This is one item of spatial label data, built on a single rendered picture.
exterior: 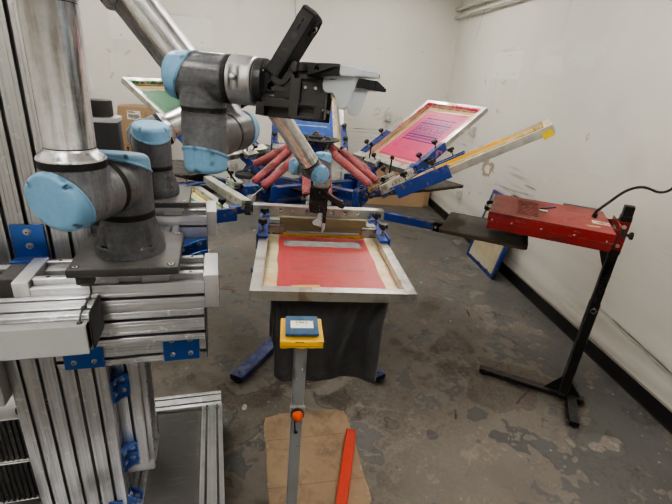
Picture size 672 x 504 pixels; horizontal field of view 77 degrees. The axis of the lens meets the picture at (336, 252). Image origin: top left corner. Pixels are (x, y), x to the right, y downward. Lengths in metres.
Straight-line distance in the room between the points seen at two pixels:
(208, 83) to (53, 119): 0.29
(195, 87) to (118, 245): 0.44
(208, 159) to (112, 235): 0.37
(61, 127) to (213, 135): 0.27
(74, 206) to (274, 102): 0.41
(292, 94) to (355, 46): 5.40
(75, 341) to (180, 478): 1.02
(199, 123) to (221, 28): 5.34
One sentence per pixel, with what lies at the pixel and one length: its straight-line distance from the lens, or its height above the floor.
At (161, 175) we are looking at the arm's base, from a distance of 1.50.
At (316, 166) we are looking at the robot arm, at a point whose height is 1.34.
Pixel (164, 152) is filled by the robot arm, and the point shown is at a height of 1.40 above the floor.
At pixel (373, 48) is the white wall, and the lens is 6.11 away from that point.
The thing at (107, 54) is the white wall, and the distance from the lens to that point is 6.40.
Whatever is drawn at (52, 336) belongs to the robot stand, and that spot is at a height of 1.15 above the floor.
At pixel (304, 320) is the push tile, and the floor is 0.97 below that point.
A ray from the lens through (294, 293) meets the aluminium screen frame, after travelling 1.45.
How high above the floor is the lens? 1.67
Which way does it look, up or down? 23 degrees down
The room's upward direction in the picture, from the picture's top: 5 degrees clockwise
